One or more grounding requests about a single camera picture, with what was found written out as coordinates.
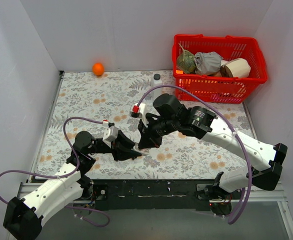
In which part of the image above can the white earbud charging case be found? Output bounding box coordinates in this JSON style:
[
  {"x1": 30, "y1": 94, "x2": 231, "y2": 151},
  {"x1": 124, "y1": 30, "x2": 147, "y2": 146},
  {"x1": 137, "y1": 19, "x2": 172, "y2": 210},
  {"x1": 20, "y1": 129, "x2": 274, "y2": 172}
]
[{"x1": 132, "y1": 145, "x2": 150, "y2": 156}]

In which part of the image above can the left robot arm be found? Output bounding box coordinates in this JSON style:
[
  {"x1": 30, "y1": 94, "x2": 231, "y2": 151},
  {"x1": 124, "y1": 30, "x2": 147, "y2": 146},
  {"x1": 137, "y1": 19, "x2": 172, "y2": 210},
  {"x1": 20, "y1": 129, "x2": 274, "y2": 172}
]
[{"x1": 3, "y1": 126, "x2": 149, "y2": 240}]

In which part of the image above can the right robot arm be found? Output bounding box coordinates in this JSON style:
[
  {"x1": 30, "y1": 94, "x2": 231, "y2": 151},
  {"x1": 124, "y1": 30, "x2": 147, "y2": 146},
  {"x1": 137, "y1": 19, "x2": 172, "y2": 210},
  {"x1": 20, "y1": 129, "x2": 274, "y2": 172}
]
[{"x1": 131, "y1": 93, "x2": 288, "y2": 199}]

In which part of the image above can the white bottle black cap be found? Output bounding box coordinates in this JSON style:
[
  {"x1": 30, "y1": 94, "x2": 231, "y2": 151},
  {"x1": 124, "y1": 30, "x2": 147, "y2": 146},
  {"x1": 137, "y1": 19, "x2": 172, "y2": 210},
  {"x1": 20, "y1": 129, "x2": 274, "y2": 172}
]
[{"x1": 150, "y1": 73, "x2": 163, "y2": 101}]

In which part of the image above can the green netted melon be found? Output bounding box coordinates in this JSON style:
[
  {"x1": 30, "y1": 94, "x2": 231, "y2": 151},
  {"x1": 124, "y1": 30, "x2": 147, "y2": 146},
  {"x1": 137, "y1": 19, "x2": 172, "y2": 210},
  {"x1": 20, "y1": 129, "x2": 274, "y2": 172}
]
[{"x1": 176, "y1": 43, "x2": 196, "y2": 74}]

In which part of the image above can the orange fruit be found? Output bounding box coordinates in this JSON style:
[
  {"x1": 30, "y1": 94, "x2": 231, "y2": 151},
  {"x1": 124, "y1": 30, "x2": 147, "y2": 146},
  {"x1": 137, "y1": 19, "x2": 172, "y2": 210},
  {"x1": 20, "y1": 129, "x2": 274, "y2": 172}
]
[{"x1": 92, "y1": 62, "x2": 105, "y2": 76}]

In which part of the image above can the grey crumpled cloth bag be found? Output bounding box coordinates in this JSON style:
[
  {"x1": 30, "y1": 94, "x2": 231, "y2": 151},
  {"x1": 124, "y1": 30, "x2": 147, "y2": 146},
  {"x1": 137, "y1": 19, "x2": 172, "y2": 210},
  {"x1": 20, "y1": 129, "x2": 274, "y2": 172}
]
[{"x1": 194, "y1": 51, "x2": 223, "y2": 76}]

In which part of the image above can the red plastic shopping basket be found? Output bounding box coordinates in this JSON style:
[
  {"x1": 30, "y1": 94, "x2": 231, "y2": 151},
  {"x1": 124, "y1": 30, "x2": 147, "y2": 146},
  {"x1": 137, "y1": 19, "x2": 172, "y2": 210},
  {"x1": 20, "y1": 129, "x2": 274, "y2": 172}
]
[{"x1": 172, "y1": 34, "x2": 268, "y2": 104}]

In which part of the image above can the beige paper roll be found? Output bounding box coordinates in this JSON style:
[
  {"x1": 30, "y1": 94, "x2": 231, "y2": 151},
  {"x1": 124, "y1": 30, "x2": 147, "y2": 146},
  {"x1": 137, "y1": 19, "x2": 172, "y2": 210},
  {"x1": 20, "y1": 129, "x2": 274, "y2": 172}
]
[{"x1": 211, "y1": 58, "x2": 251, "y2": 78}]

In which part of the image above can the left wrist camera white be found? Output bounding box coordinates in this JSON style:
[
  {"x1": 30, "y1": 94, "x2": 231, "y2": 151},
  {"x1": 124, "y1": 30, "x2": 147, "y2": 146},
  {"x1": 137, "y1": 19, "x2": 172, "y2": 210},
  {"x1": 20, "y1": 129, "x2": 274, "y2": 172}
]
[{"x1": 102, "y1": 120, "x2": 119, "y2": 148}]

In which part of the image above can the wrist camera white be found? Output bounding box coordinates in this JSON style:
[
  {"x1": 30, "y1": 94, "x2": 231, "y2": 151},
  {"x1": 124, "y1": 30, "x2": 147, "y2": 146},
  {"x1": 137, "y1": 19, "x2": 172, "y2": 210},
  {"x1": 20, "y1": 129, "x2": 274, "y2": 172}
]
[
  {"x1": 102, "y1": 120, "x2": 119, "y2": 148},
  {"x1": 129, "y1": 103, "x2": 148, "y2": 127}
]

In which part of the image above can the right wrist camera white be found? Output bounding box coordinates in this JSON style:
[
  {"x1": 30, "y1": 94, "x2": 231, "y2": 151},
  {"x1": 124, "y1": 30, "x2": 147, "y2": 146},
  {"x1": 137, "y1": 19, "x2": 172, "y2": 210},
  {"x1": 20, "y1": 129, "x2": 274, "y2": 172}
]
[{"x1": 129, "y1": 103, "x2": 148, "y2": 127}]

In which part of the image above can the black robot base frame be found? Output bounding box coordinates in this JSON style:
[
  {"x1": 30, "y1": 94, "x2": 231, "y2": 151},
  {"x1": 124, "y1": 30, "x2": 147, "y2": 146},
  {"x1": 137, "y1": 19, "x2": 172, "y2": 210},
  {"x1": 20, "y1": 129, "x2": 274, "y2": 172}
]
[{"x1": 71, "y1": 178, "x2": 240, "y2": 216}]

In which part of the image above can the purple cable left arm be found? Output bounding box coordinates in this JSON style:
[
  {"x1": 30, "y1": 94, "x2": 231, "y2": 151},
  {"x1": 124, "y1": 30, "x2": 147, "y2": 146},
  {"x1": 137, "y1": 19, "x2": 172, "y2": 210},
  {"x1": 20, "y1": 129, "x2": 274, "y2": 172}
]
[{"x1": 0, "y1": 116, "x2": 111, "y2": 228}]

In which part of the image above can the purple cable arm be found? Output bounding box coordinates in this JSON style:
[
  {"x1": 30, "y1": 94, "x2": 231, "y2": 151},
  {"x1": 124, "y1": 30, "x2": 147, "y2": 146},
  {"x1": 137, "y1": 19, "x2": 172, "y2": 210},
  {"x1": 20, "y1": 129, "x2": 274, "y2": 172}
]
[
  {"x1": 0, "y1": 116, "x2": 111, "y2": 228},
  {"x1": 136, "y1": 84, "x2": 254, "y2": 225}
]

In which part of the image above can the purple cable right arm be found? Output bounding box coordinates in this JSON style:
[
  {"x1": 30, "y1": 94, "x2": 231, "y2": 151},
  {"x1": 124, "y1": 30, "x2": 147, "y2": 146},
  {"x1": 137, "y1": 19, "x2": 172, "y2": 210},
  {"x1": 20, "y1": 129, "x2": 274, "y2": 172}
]
[{"x1": 136, "y1": 84, "x2": 254, "y2": 225}]

